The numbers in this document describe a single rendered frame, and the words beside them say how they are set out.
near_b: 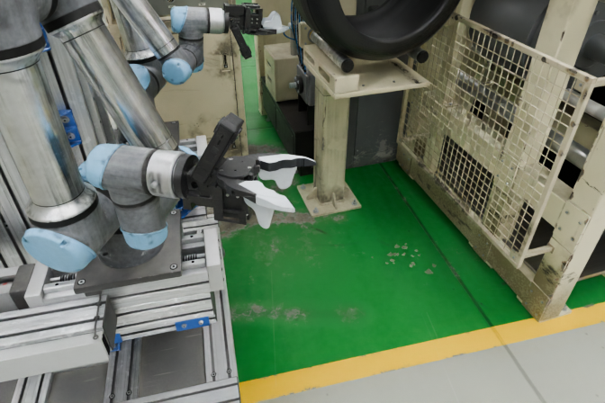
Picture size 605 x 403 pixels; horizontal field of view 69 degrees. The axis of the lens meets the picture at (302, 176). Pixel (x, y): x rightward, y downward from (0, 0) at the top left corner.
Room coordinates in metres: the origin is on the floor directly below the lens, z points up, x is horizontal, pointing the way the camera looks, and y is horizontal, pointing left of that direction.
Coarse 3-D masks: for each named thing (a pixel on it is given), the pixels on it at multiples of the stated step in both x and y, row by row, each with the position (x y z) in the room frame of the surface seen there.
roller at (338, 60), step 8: (312, 32) 1.71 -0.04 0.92; (312, 40) 1.69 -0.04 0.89; (320, 40) 1.62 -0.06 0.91; (320, 48) 1.61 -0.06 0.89; (328, 48) 1.54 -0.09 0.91; (328, 56) 1.53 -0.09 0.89; (336, 56) 1.46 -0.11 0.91; (344, 56) 1.44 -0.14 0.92; (336, 64) 1.45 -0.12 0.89; (344, 64) 1.40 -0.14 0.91; (352, 64) 1.41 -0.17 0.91
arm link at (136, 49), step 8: (112, 0) 1.34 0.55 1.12; (120, 16) 1.33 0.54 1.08; (120, 24) 1.34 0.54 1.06; (128, 24) 1.33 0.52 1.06; (120, 32) 1.35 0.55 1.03; (128, 32) 1.33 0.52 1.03; (136, 32) 1.34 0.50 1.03; (128, 40) 1.33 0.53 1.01; (136, 40) 1.33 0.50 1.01; (128, 48) 1.34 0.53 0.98; (136, 48) 1.33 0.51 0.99; (144, 48) 1.34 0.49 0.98; (128, 56) 1.33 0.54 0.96; (136, 56) 1.32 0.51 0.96; (144, 56) 1.33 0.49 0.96; (152, 56) 1.34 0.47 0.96; (144, 64) 1.32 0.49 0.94; (152, 64) 1.33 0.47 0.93; (160, 64) 1.36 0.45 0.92; (152, 72) 1.31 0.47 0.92; (160, 72) 1.35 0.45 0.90; (160, 80) 1.32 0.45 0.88; (160, 88) 1.32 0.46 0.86
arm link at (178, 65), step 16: (128, 0) 1.20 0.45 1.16; (144, 0) 1.23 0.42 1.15; (128, 16) 1.21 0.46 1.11; (144, 16) 1.21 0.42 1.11; (144, 32) 1.20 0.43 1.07; (160, 32) 1.21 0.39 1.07; (160, 48) 1.20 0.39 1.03; (176, 48) 1.22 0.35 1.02; (176, 64) 1.18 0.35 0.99; (192, 64) 1.23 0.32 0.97; (176, 80) 1.18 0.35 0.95
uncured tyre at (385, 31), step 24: (312, 0) 1.38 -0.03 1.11; (336, 0) 1.37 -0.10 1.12; (408, 0) 1.74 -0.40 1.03; (432, 0) 1.66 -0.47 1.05; (456, 0) 1.50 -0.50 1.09; (312, 24) 1.42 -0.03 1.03; (336, 24) 1.37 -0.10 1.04; (360, 24) 1.69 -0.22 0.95; (384, 24) 1.71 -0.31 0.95; (408, 24) 1.65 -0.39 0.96; (432, 24) 1.47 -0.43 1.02; (336, 48) 1.42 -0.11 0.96; (360, 48) 1.40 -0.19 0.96; (384, 48) 1.42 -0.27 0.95; (408, 48) 1.45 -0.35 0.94
